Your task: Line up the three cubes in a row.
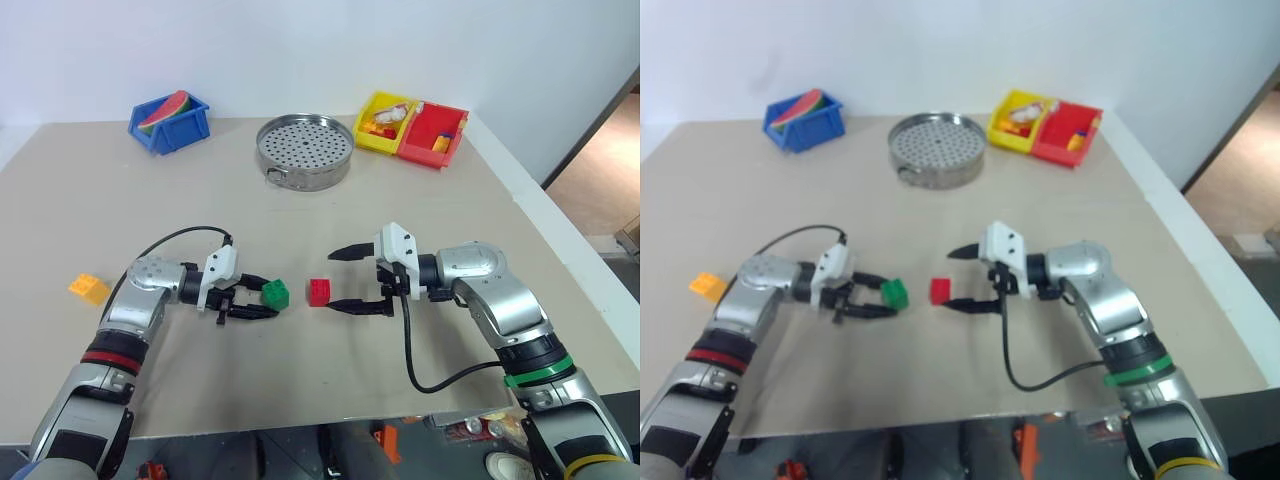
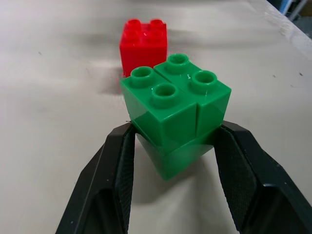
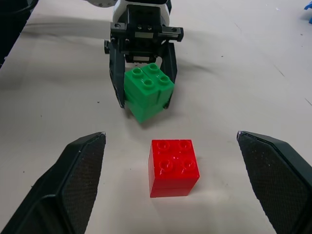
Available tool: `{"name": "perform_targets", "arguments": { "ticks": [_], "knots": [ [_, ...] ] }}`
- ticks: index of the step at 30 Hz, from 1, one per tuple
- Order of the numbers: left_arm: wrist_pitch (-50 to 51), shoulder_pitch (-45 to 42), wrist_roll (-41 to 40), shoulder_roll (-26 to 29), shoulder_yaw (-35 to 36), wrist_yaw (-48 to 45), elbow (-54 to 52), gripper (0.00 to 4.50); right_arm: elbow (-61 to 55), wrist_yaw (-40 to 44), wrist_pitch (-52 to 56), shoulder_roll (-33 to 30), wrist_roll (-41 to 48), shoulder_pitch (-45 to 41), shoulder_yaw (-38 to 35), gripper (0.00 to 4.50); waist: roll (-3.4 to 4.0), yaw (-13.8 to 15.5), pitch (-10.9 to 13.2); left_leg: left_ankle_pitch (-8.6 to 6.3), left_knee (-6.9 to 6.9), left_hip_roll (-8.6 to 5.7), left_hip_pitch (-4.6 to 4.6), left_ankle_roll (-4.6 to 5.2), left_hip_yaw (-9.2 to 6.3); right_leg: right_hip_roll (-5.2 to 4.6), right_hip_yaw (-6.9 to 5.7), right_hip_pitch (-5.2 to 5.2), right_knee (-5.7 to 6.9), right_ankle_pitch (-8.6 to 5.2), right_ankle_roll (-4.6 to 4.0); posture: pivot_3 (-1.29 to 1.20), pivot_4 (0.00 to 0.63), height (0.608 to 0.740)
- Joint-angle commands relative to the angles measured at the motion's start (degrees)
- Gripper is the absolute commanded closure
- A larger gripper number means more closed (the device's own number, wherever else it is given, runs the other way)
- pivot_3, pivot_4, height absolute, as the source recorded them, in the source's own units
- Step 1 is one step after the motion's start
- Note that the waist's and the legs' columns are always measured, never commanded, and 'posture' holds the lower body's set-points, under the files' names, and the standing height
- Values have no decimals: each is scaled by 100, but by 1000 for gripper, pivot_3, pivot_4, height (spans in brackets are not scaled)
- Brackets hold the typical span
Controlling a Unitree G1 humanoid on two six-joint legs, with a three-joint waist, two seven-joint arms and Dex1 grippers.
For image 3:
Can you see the red studded building block cube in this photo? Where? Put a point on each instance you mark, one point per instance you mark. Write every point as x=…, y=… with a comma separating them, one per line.
x=173, y=170

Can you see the blue object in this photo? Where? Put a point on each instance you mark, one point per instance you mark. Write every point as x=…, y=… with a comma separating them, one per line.
x=310, y=20

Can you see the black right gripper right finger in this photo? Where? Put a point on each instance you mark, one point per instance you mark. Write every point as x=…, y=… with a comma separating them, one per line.
x=275, y=175

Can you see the green studded building block cube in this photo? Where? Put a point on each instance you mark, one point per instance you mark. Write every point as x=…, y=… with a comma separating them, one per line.
x=146, y=97

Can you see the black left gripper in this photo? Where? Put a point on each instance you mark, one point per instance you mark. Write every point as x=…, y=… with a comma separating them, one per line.
x=142, y=46

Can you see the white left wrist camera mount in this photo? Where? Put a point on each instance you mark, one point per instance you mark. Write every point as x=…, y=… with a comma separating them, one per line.
x=165, y=14

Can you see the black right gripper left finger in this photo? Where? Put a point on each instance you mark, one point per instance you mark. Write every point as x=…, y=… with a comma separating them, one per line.
x=56, y=190

